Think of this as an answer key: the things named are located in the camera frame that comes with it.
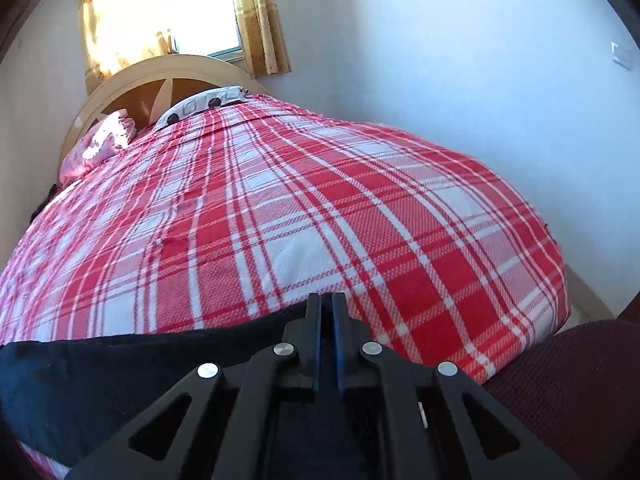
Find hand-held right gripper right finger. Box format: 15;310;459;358
330;292;581;480

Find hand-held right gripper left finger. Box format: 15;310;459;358
65;292;323;480

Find black pants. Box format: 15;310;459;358
0;305;311;468

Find red plaid blanket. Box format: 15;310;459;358
0;94;572;480

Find dark maroon cloth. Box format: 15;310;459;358
485;319;640;480

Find white patterned pillow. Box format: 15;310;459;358
152;87;250;131

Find pink pillow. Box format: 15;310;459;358
59;109;136;183

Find yellow curtain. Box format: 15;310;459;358
229;0;292;78
77;0;176;93

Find cream wooden headboard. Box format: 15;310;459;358
59;54;271;171

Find bright window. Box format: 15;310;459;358
167;0;246;61

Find white wall switch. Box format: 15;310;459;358
611;40;633;68

